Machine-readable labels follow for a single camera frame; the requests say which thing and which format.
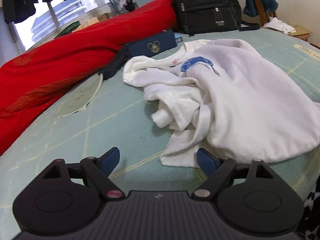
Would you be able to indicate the black backpack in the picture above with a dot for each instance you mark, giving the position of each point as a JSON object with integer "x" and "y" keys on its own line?
{"x": 211, "y": 16}

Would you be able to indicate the red quilt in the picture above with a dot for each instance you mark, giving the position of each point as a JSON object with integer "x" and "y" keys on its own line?
{"x": 33, "y": 81}

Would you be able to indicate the blue small box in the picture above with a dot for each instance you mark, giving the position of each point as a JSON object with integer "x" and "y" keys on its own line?
{"x": 178, "y": 38}

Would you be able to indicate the cardboard box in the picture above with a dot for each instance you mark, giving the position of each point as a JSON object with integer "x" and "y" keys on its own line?
{"x": 92, "y": 21}

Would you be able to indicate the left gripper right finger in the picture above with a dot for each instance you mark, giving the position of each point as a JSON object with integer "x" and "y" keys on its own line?
{"x": 221, "y": 174}

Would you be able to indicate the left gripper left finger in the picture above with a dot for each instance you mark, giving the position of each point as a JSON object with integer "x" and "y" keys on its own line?
{"x": 94, "y": 172}

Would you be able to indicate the navy mickey pouch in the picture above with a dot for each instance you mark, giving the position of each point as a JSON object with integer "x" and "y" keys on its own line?
{"x": 153, "y": 45}

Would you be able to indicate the light green paper sheet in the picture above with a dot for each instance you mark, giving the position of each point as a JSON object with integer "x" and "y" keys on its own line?
{"x": 80, "y": 96}

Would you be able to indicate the wooden chair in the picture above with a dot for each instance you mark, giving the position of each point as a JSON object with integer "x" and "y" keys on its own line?
{"x": 264, "y": 15}

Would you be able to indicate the dark folded umbrella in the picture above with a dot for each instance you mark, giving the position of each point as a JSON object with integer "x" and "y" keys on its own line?
{"x": 112, "y": 68}

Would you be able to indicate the white printed t-shirt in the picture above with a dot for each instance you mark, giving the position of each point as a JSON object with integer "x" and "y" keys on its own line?
{"x": 225, "y": 94}

